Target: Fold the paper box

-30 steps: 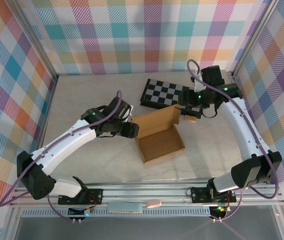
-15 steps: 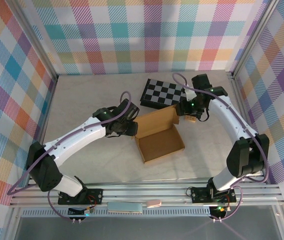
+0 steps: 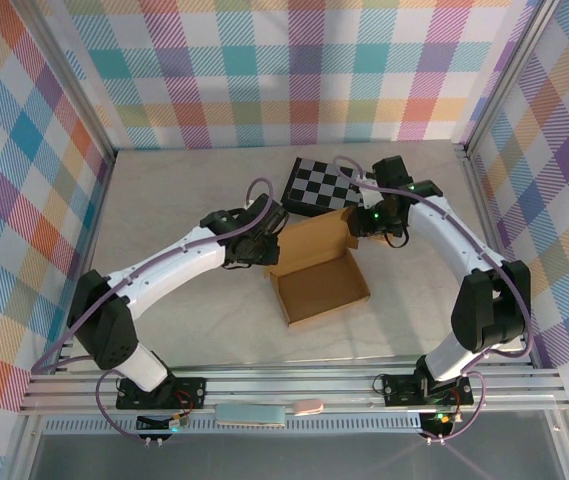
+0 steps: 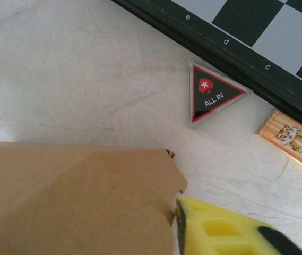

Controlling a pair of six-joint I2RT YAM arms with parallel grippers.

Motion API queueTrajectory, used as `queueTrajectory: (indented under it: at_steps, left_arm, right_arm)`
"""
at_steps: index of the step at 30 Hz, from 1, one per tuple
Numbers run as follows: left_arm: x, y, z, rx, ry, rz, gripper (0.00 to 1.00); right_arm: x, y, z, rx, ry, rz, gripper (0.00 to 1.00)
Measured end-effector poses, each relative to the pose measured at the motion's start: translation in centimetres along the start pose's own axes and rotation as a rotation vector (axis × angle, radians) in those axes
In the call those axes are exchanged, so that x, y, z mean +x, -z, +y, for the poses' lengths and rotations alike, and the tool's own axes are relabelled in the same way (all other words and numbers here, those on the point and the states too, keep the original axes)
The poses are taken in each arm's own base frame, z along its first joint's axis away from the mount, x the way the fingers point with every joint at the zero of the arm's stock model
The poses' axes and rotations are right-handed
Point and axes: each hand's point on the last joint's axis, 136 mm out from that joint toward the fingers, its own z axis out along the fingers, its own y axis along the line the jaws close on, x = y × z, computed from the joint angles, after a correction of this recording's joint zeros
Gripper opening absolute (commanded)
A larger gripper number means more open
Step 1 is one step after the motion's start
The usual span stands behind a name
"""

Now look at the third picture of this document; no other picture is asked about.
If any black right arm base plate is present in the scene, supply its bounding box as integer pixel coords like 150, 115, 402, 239
382, 373, 475, 407

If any perforated grey cable duct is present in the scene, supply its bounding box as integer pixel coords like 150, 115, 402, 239
41, 415, 558, 437

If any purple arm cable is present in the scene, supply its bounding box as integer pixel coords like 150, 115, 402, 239
31, 177, 278, 444
332, 154, 538, 444

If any controller board green light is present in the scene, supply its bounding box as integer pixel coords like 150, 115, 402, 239
136, 410, 189, 432
421, 409, 463, 431

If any brown cardboard paper box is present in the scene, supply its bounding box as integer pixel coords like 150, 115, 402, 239
262, 207, 371, 329

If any black grey checkerboard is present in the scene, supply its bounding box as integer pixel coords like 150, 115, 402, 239
280, 156, 390, 220

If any left controller board green light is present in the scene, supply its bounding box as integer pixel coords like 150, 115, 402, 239
136, 410, 189, 432

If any aluminium side floor rail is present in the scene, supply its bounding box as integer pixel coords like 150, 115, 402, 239
56, 149, 118, 374
461, 147, 538, 371

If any grey metal panel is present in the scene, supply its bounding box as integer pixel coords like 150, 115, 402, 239
26, 433, 569, 480

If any aluminium frame rail bed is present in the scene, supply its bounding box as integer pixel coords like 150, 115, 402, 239
18, 355, 569, 417

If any pink eraser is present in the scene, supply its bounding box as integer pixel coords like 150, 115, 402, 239
292, 397, 325, 416

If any light blue flat pad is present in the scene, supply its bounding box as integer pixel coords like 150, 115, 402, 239
213, 403, 288, 428

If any right controller board green light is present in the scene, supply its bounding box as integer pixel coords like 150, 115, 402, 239
421, 409, 463, 431

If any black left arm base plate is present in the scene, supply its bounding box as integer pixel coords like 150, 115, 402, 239
116, 375, 208, 412

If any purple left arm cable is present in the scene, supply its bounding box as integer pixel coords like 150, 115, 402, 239
31, 177, 278, 444

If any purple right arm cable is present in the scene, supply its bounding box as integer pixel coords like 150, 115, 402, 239
332, 154, 538, 444

